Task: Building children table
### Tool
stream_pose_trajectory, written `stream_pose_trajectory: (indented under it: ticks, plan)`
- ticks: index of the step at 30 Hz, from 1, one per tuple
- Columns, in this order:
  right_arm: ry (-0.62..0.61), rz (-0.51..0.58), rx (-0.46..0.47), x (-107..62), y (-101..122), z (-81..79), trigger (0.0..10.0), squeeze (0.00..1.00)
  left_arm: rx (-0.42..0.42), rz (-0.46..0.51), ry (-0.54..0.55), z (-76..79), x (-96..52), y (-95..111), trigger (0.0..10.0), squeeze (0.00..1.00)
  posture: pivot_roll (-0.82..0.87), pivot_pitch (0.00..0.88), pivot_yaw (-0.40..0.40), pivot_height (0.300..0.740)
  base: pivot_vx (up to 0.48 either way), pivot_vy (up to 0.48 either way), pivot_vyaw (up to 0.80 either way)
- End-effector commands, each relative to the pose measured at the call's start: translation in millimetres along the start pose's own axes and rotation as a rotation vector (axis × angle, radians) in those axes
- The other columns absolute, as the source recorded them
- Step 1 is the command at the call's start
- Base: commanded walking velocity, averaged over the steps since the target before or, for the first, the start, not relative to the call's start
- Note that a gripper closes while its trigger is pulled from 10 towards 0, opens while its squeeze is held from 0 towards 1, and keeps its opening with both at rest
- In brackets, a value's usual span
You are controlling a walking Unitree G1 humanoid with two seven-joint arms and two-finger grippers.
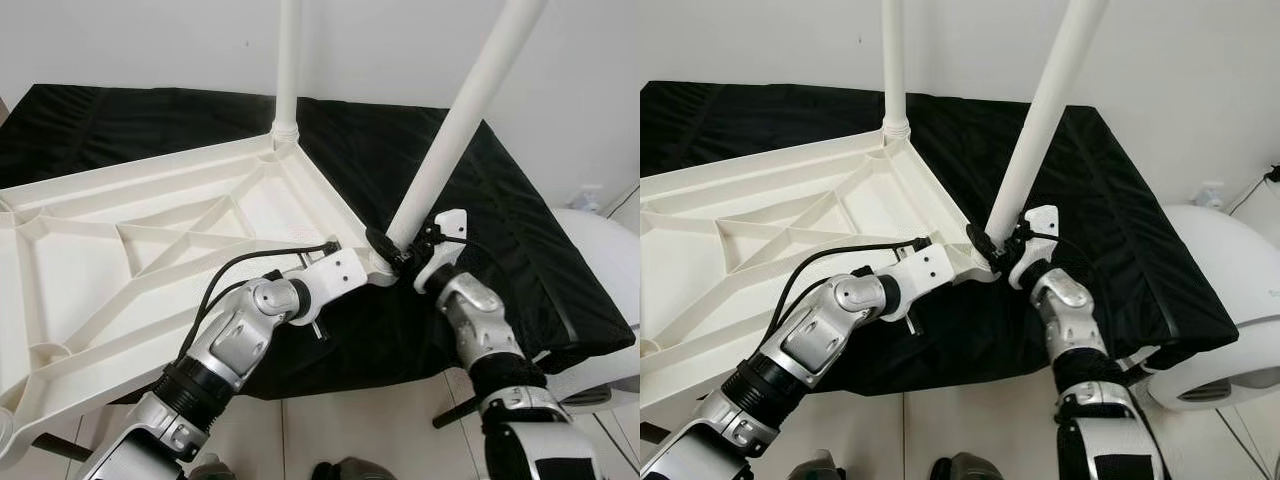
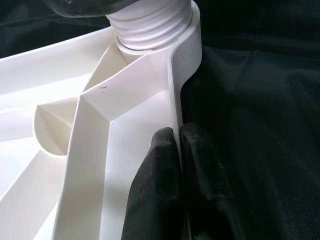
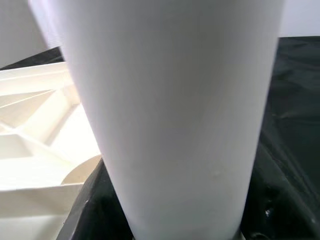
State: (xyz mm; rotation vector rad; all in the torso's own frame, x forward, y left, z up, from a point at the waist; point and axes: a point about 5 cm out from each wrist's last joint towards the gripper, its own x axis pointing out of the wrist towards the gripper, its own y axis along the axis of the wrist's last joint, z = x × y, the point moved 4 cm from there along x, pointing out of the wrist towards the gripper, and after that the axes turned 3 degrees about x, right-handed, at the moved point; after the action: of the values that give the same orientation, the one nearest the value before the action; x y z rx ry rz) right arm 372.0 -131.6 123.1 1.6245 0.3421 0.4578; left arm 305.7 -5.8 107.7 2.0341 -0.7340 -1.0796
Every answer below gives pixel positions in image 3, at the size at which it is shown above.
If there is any white plastic children table top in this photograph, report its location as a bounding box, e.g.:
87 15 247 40
0 61 103 240

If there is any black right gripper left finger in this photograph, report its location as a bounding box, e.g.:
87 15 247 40
58 157 135 240

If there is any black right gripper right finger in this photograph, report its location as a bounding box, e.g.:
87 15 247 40
239 142 320 240

